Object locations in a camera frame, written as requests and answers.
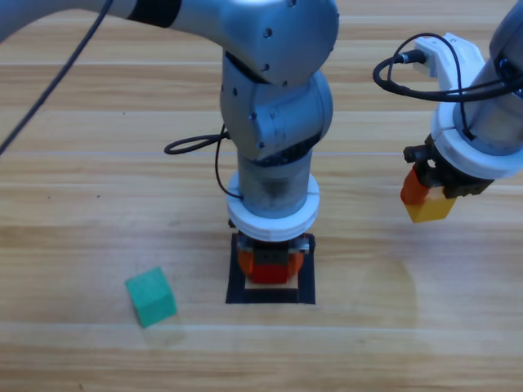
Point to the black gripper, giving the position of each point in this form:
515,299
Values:
461,185
271,253

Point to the red wooden block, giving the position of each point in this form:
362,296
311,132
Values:
269,274

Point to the yellow wooden block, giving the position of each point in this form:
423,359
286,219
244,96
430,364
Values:
433,210

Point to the green wooden block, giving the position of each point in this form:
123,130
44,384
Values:
151,298

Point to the black tape square outline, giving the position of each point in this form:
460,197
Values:
235,286

